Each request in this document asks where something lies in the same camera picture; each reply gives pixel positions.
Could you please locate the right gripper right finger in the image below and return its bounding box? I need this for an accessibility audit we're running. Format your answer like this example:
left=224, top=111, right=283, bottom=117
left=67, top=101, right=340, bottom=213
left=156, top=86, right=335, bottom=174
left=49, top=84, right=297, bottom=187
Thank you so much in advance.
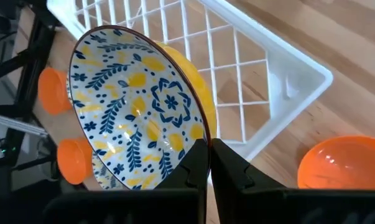
left=210, top=138, right=375, bottom=224

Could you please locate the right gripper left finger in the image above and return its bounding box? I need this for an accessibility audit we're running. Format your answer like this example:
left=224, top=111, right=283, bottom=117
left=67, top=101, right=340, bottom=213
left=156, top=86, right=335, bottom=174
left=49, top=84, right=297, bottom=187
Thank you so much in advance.
left=43, top=138, right=209, bottom=224

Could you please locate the orange plastic bowl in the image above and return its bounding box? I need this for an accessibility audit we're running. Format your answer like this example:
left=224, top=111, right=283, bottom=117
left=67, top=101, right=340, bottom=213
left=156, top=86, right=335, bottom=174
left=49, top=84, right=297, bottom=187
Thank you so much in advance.
left=297, top=135, right=375, bottom=190
left=37, top=67, right=73, bottom=116
left=56, top=138, right=94, bottom=186

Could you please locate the white wire shelf rack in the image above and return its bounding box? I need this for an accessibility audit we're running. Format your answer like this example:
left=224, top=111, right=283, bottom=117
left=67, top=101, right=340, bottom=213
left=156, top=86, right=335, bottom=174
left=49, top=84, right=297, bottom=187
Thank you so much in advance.
left=46, top=0, right=334, bottom=162

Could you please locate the silver metal bracket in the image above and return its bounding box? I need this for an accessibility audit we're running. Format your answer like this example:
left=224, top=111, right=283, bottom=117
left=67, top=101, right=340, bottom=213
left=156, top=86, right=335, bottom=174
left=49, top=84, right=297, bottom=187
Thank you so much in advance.
left=0, top=114, right=49, bottom=138

